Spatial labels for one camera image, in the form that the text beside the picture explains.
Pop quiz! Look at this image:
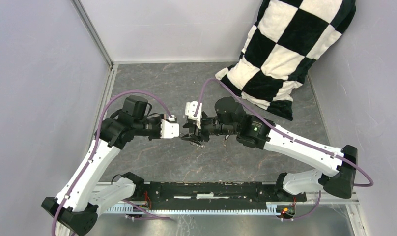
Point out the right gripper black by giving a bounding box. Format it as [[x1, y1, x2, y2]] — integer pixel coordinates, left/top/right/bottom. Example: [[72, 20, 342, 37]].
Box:
[[182, 113, 238, 145]]

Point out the metal disc with key rings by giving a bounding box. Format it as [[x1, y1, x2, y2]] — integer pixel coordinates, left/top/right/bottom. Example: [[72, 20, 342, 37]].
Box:
[[189, 141, 205, 149]]

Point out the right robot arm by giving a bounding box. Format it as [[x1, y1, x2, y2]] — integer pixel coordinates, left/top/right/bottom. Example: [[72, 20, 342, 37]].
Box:
[[181, 97, 358, 201]]

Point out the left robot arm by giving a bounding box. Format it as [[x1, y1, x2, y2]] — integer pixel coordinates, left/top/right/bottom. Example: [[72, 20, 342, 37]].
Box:
[[42, 90, 179, 236]]

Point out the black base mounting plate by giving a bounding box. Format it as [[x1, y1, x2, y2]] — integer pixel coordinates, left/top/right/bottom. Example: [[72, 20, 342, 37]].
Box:
[[124, 182, 307, 210]]

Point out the black and white checkered pillow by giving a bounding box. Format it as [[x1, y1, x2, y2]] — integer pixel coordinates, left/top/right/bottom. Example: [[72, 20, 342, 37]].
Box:
[[215, 0, 356, 120]]

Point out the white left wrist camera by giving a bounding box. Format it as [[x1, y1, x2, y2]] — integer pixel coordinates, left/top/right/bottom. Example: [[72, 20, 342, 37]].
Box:
[[160, 116, 180, 139]]

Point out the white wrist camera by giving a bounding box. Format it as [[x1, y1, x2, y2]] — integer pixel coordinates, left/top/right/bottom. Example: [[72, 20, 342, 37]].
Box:
[[184, 101, 202, 129], [160, 116, 180, 139]]

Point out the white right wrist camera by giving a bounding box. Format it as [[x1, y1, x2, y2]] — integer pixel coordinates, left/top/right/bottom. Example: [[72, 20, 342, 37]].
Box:
[[184, 101, 202, 129]]

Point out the white slotted cable duct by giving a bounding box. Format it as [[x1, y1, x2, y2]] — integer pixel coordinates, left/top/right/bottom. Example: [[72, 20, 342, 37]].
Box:
[[104, 203, 280, 216]]

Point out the aluminium frame rail front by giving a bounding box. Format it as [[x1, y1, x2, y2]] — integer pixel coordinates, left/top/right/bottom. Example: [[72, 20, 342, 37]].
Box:
[[64, 181, 360, 205]]

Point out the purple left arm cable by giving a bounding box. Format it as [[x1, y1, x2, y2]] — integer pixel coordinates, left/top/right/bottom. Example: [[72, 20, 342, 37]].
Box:
[[51, 90, 173, 236]]

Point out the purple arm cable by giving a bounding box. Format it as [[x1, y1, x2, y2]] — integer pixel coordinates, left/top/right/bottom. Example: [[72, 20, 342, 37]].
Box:
[[193, 77, 374, 221], [51, 90, 173, 236]]

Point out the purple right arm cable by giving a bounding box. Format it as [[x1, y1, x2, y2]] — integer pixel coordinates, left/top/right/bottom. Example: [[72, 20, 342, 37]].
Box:
[[193, 77, 374, 221]]

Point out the aluminium corner post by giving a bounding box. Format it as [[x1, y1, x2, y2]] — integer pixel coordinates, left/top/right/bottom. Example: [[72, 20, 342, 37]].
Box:
[[71, 0, 114, 67]]

